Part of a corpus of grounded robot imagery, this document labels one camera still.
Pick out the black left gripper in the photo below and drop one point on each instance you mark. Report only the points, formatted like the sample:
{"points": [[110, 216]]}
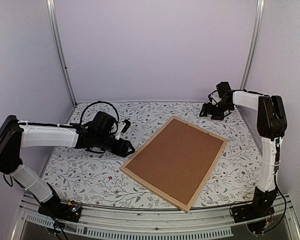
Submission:
{"points": [[121, 150]]}

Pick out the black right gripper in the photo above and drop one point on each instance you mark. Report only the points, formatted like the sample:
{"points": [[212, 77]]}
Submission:
{"points": [[205, 108]]}

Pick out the light wooden picture frame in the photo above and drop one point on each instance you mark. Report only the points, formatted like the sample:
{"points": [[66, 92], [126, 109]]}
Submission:
{"points": [[174, 197]]}

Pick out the brown backing board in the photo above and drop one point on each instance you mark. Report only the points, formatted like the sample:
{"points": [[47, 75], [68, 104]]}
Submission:
{"points": [[174, 160]]}

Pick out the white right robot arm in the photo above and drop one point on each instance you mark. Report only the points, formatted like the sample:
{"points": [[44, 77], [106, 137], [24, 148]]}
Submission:
{"points": [[271, 124]]}

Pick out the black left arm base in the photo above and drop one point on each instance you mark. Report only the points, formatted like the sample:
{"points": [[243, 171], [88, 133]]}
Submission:
{"points": [[56, 209]]}

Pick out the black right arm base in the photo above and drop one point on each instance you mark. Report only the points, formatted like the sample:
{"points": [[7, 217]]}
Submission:
{"points": [[261, 206]]}

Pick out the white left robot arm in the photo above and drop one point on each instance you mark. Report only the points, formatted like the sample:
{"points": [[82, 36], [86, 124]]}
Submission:
{"points": [[17, 136]]}

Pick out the floral patterned table cover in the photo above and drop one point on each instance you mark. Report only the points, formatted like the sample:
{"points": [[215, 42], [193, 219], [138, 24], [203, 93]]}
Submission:
{"points": [[96, 178]]}

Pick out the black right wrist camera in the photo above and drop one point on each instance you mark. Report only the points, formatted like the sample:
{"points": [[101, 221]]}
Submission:
{"points": [[217, 94]]}

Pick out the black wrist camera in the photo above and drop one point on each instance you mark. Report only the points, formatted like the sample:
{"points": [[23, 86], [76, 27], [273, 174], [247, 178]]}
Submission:
{"points": [[217, 94], [105, 124]]}

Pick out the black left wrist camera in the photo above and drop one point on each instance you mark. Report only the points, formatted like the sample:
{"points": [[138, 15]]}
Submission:
{"points": [[105, 124]]}

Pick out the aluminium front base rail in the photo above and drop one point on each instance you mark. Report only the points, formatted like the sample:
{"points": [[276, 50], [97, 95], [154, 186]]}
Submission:
{"points": [[103, 223]]}

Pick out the left aluminium corner post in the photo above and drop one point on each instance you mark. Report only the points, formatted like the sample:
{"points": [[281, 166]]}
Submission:
{"points": [[57, 40]]}

